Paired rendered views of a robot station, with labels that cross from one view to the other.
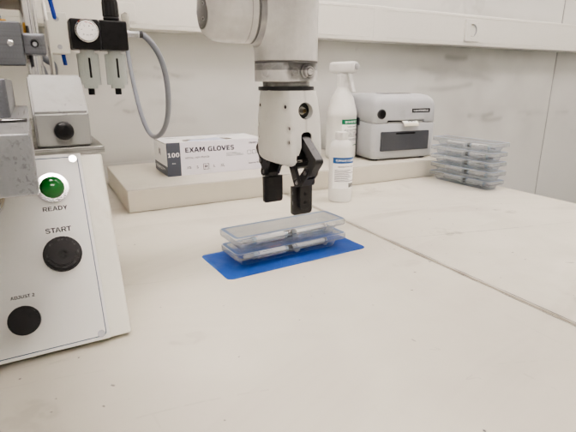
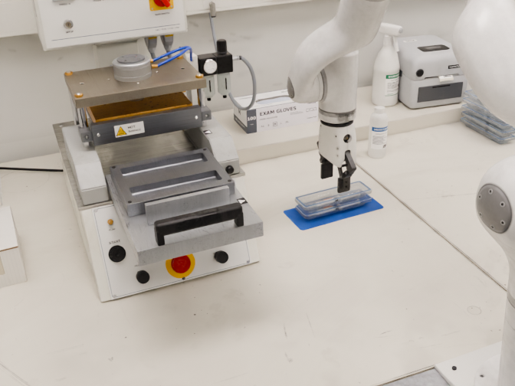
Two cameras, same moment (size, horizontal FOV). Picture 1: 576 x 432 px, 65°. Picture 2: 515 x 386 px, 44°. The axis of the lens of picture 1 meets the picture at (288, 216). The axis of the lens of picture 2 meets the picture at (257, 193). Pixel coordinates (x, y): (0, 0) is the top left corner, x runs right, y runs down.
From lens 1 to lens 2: 89 cm
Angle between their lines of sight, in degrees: 15
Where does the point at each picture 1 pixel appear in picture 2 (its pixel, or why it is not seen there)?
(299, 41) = (345, 103)
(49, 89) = (220, 147)
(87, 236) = not seen: hidden behind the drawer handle
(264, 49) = (324, 105)
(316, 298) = (349, 245)
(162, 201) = (247, 158)
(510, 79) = not seen: outside the picture
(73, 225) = not seen: hidden behind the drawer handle
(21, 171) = (260, 230)
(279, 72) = (332, 119)
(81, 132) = (235, 168)
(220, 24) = (301, 99)
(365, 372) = (365, 284)
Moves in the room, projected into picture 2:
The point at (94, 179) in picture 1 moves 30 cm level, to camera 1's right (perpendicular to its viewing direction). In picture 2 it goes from (241, 189) to (385, 194)
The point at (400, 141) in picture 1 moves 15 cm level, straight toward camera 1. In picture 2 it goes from (436, 93) to (429, 111)
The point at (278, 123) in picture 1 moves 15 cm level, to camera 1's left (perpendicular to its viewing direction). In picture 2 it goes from (331, 142) to (265, 141)
